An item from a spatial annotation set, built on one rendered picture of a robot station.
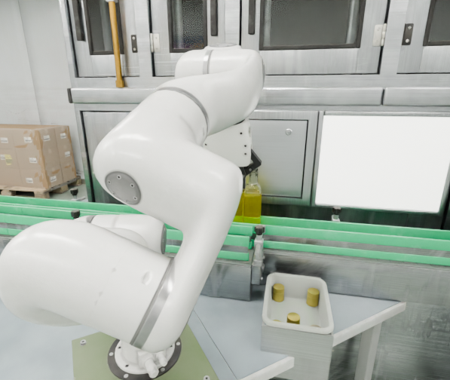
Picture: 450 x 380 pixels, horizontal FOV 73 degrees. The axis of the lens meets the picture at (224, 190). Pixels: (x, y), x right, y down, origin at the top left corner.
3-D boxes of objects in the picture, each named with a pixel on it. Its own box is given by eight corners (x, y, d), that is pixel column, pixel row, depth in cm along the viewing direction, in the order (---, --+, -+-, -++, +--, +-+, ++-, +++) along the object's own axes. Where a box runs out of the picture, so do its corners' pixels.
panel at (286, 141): (439, 212, 104) (462, 111, 94) (442, 216, 102) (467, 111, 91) (189, 196, 122) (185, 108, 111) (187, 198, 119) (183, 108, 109)
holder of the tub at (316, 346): (319, 292, 99) (322, 272, 97) (330, 362, 74) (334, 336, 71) (267, 286, 103) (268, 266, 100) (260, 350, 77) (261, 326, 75)
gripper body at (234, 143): (253, 107, 62) (253, 156, 68) (205, 106, 64) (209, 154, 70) (249, 119, 56) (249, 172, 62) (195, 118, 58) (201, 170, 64)
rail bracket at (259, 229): (265, 247, 101) (267, 212, 97) (261, 276, 85) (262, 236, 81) (256, 246, 101) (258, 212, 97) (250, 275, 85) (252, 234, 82)
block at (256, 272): (264, 269, 101) (265, 250, 99) (262, 286, 92) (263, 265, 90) (254, 268, 102) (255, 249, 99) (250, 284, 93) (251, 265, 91)
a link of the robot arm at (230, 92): (149, 151, 40) (197, 91, 56) (246, 157, 37) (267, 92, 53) (132, 89, 35) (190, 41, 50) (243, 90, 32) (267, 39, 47)
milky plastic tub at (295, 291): (322, 301, 94) (325, 277, 92) (332, 361, 73) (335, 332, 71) (266, 295, 98) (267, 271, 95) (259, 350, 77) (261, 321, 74)
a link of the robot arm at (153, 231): (165, 304, 57) (161, 226, 53) (94, 305, 57) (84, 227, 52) (171, 275, 67) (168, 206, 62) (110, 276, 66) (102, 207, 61)
